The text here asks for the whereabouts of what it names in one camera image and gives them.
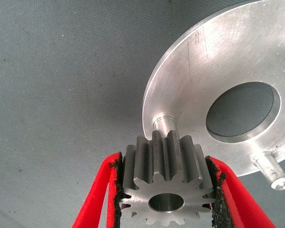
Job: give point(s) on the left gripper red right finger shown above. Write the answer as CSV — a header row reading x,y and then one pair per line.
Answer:
x,y
240,202

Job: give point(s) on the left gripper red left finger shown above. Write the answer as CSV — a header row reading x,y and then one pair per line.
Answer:
x,y
92,202

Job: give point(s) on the bright steel planetary gear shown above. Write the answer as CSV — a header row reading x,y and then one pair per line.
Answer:
x,y
142,194

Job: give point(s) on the round metal carrier plate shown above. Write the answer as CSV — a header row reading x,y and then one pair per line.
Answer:
x,y
204,59

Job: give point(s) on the dark grey table cloth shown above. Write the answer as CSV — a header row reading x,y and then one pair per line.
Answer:
x,y
50,71

